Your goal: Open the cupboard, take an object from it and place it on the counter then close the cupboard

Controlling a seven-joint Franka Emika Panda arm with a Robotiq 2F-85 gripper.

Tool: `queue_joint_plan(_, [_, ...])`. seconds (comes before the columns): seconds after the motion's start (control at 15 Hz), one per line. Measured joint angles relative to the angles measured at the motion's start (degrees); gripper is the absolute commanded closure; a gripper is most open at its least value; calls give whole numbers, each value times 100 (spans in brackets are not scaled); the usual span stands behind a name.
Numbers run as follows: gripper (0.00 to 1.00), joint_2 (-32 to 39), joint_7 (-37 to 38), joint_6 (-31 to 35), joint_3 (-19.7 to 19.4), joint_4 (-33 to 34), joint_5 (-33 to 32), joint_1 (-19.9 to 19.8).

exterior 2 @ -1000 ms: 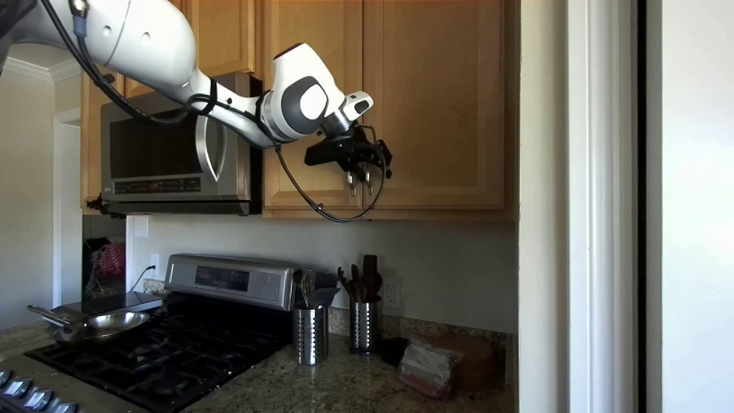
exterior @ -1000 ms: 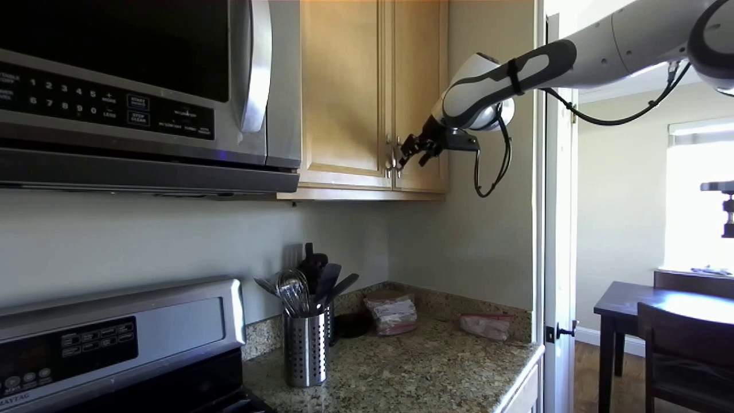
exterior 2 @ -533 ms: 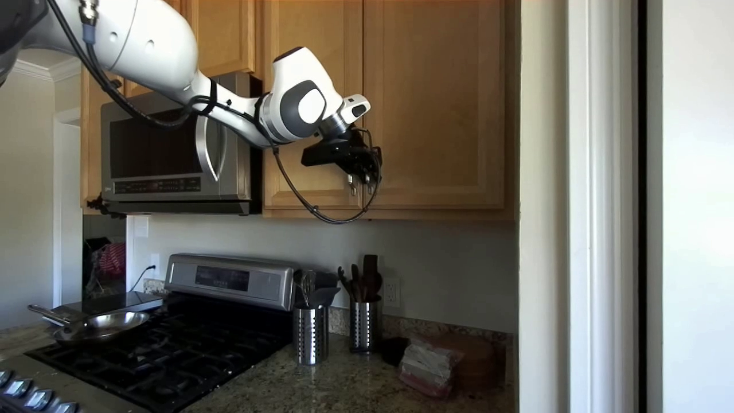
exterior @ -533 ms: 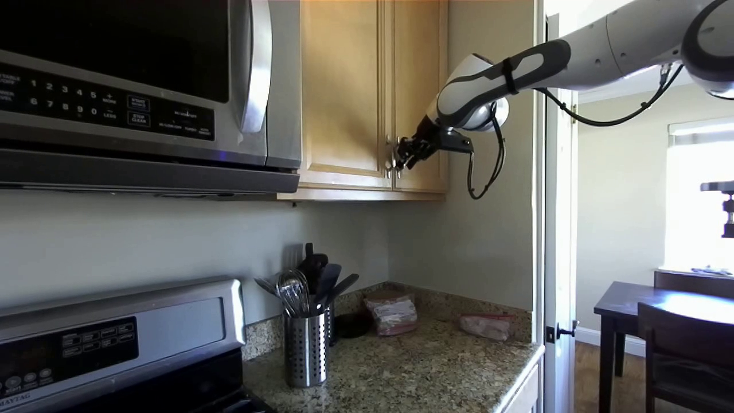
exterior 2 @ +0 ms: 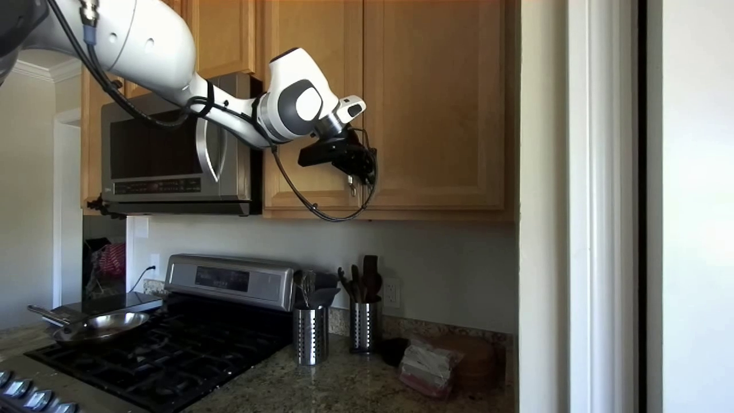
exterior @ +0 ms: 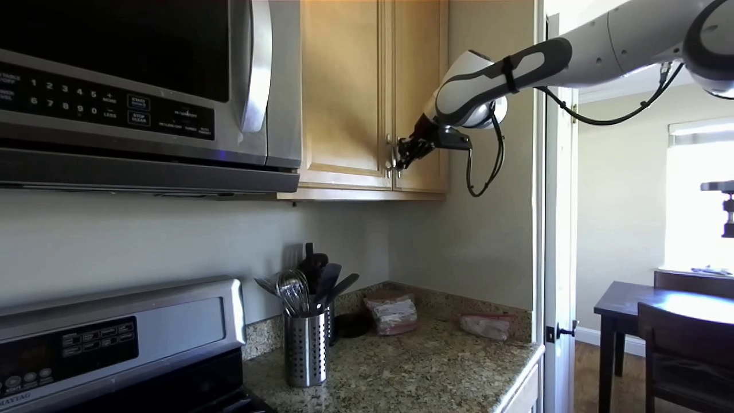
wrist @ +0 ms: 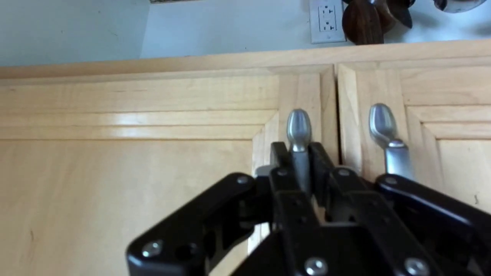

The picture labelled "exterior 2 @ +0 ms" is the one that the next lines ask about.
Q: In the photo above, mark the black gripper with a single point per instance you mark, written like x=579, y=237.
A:
x=358, y=157

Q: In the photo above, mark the tall wooden cupboard door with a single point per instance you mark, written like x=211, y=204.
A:
x=444, y=115
x=312, y=24

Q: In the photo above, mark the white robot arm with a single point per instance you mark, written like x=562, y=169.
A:
x=151, y=37

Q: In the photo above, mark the dark object with pink patch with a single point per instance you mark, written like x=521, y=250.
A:
x=104, y=277

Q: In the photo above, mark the dark wooden spatula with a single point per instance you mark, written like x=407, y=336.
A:
x=372, y=277

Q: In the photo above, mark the brown wooden spoon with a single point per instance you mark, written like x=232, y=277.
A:
x=349, y=286

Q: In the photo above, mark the metal spatula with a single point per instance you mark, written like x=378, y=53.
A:
x=327, y=290

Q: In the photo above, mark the metal ladle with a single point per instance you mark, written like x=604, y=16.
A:
x=303, y=290

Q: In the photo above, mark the perforated steel utensil holder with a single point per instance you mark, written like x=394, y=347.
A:
x=367, y=329

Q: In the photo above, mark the shiny steel utensil holder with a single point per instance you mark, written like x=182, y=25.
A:
x=310, y=336

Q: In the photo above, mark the stainless steel microwave oven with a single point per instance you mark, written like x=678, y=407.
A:
x=175, y=196

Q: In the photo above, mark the small black bowl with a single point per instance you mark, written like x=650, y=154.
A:
x=393, y=349

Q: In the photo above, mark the zip bag with white packets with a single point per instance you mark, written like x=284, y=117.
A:
x=428, y=368

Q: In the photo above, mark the round wooden board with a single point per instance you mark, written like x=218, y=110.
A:
x=482, y=363

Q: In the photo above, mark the black gas stove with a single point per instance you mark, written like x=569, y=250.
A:
x=167, y=358

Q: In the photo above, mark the steel frying pan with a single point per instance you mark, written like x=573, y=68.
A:
x=110, y=324

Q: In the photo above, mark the silver stove knob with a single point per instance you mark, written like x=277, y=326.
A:
x=62, y=407
x=17, y=386
x=37, y=399

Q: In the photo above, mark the wooden wall cupboard unit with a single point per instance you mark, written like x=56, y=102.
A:
x=428, y=218

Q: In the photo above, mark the white door frame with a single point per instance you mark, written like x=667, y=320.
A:
x=581, y=208

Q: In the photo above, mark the white wall switch plate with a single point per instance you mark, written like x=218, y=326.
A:
x=141, y=227

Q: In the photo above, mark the white wall outlet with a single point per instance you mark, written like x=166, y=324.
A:
x=151, y=269

